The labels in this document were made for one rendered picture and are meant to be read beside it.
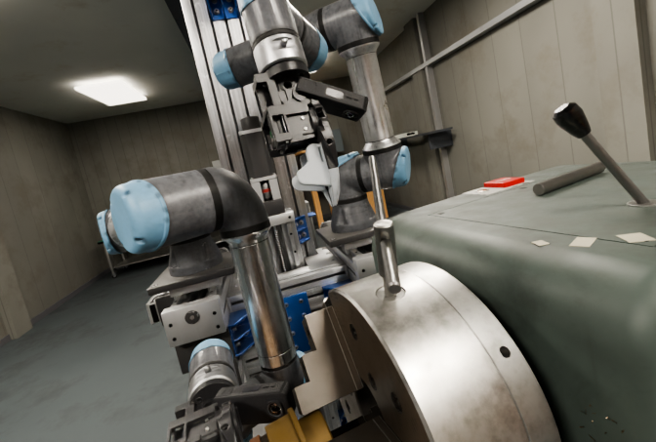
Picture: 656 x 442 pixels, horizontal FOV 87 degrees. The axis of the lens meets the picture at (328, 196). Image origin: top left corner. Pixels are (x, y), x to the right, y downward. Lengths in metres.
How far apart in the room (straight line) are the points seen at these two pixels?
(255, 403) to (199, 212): 0.29
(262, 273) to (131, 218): 0.24
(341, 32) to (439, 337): 0.81
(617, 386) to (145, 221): 0.58
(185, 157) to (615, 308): 7.91
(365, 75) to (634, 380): 0.83
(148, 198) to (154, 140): 7.63
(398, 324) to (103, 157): 8.25
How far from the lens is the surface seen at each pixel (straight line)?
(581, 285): 0.40
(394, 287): 0.30
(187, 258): 1.04
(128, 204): 0.60
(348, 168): 1.04
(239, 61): 0.71
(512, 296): 0.44
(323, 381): 0.48
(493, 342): 0.40
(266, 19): 0.57
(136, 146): 8.30
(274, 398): 0.54
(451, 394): 0.37
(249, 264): 0.67
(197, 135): 8.06
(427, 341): 0.38
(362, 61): 1.00
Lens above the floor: 1.40
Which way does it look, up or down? 7 degrees down
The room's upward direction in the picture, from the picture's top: 12 degrees counter-clockwise
